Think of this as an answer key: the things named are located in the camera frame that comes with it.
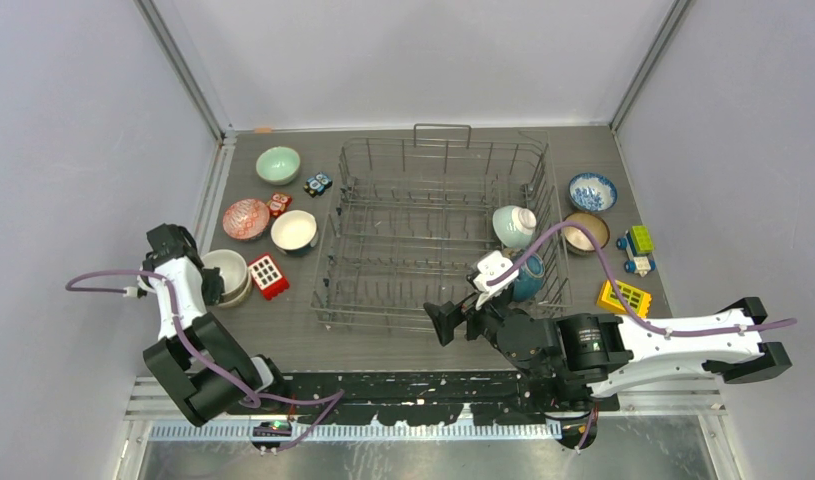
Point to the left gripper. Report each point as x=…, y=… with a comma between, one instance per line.
x=215, y=286

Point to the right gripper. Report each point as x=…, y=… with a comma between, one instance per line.
x=446, y=315

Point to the beige bowl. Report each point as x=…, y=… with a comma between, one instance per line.
x=232, y=269
x=239, y=298

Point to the grey wire dish rack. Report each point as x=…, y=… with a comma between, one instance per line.
x=412, y=215

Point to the teal and white bowl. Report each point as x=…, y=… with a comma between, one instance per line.
x=295, y=233

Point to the pale green celadon bowl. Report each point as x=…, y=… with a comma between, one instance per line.
x=278, y=165

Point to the blue floral white bowl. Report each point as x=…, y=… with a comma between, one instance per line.
x=592, y=192

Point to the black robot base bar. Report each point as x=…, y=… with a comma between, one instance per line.
x=429, y=399

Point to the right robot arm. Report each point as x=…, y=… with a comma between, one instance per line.
x=571, y=363

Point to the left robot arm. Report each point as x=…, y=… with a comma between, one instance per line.
x=202, y=368

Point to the dark teal painted bowl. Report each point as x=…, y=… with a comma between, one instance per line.
x=530, y=279

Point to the red toy block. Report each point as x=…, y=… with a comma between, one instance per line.
x=268, y=277

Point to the light green striped bowl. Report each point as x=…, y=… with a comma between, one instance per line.
x=514, y=226

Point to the red owl toy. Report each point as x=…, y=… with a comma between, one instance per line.
x=278, y=204

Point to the yellow toy block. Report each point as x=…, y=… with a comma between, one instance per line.
x=639, y=300

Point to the green blue toy car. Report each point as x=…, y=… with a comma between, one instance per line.
x=637, y=244

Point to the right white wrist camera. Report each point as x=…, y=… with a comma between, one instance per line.
x=492, y=275

